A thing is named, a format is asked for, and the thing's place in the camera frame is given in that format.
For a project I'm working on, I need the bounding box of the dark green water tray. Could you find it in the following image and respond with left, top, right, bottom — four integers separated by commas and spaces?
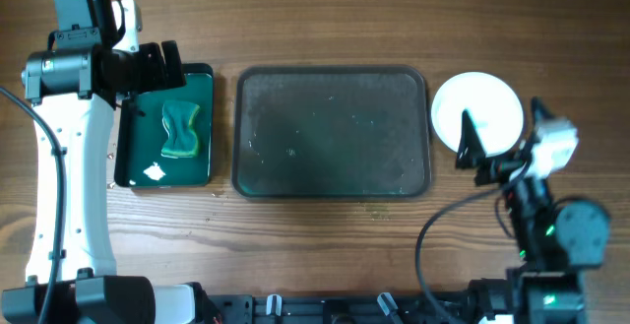
113, 63, 215, 188

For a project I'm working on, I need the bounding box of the green yellow sponge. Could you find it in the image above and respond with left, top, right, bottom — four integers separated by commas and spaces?
160, 100, 201, 159

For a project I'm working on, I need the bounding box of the dark brown serving tray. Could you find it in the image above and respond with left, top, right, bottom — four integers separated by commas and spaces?
231, 65, 431, 200

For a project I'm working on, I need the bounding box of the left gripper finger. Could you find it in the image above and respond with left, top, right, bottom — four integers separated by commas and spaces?
125, 96, 146, 117
161, 40, 186, 89

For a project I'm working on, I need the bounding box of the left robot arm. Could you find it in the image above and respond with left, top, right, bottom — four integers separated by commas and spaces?
1, 0, 222, 323

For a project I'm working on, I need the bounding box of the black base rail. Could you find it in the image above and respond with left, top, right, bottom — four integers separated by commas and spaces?
209, 292, 449, 324

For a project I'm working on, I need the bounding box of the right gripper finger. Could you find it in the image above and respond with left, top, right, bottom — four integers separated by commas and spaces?
455, 109, 486, 169
531, 97, 555, 125

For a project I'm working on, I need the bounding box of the white plate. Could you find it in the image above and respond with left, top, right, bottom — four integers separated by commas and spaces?
431, 72, 525, 157

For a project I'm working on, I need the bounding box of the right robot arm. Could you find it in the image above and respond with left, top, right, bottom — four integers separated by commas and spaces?
456, 97, 610, 323

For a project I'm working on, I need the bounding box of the right black cable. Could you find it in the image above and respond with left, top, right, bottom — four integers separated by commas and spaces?
413, 161, 533, 324

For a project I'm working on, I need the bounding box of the black cable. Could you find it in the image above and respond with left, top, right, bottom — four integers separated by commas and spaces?
413, 161, 533, 324
0, 0, 68, 324

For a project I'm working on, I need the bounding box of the left black cable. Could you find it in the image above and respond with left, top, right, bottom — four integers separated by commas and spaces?
0, 0, 68, 324

